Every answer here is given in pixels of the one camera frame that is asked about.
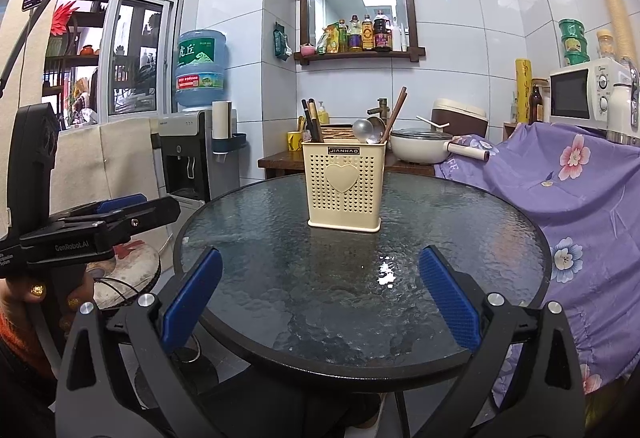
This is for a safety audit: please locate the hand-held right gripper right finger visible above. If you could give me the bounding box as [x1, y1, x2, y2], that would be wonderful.
[418, 245, 587, 438]

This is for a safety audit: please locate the person's left hand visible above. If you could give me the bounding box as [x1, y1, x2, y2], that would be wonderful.
[0, 267, 97, 336]

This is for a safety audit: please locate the white squeeze bottle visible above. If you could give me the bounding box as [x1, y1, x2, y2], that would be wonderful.
[392, 17, 409, 51]

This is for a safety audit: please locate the yellow wrap roll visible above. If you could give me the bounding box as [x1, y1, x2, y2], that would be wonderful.
[515, 58, 534, 123]

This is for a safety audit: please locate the water dispenser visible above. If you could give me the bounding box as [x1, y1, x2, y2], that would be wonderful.
[149, 110, 249, 221]

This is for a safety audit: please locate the tall paper cup stack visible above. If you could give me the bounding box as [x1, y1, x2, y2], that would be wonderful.
[585, 0, 639, 62]

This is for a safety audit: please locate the purple floral cloth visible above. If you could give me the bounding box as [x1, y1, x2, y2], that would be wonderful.
[433, 121, 640, 395]

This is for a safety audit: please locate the blue water jug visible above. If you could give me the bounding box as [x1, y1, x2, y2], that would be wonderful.
[174, 28, 231, 113]

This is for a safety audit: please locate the green hanging packet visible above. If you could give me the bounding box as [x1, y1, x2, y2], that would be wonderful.
[272, 21, 294, 62]

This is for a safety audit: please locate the purple label bottle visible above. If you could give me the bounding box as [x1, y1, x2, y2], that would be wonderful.
[348, 14, 364, 53]

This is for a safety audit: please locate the white brown rice cooker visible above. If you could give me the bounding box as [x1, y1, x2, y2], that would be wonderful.
[432, 98, 489, 137]

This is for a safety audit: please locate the brown glass bottle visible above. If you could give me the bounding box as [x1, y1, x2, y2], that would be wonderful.
[528, 78, 546, 123]

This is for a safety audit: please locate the round printed stool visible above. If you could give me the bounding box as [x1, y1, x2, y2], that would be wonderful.
[91, 239, 163, 312]

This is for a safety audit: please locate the cream plastic utensil holder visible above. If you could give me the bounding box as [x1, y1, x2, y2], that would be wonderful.
[300, 139, 388, 233]

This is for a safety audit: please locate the wooden side table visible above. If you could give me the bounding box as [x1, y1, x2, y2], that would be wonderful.
[257, 152, 437, 179]

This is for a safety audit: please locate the cream pot with lid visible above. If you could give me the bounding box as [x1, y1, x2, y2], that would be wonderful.
[389, 127, 494, 165]

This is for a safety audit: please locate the teal cup holder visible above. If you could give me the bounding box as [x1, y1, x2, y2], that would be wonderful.
[212, 132, 249, 155]

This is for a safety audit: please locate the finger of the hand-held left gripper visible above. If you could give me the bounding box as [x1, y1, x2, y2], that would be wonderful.
[50, 194, 149, 225]
[100, 196, 182, 251]

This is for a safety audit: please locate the red artificial flower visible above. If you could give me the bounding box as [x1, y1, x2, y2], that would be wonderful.
[49, 0, 82, 37]

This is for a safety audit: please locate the yellow lidded jar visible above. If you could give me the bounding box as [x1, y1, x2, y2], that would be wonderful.
[596, 28, 616, 60]

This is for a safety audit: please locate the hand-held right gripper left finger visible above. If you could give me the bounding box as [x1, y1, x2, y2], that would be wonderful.
[54, 247, 224, 438]

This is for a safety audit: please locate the yellow green packet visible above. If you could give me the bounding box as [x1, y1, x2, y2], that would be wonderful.
[314, 23, 341, 54]

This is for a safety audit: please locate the white microwave oven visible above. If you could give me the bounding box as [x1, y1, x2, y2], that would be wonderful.
[549, 57, 637, 127]

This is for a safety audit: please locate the wooden framed mirror shelf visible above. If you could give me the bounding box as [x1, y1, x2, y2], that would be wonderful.
[293, 0, 427, 67]

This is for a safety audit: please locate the white kettle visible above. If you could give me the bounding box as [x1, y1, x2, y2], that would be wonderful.
[606, 66, 640, 145]

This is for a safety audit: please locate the cream paper cup stack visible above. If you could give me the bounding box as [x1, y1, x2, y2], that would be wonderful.
[212, 100, 239, 139]

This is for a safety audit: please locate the beige cloth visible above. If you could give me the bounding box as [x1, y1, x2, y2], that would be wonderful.
[49, 118, 170, 249]

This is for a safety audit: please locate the dark soy sauce bottle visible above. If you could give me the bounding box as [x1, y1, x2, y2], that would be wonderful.
[372, 8, 394, 52]

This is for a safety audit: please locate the sliding window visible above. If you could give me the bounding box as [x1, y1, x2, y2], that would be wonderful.
[42, 0, 187, 125]

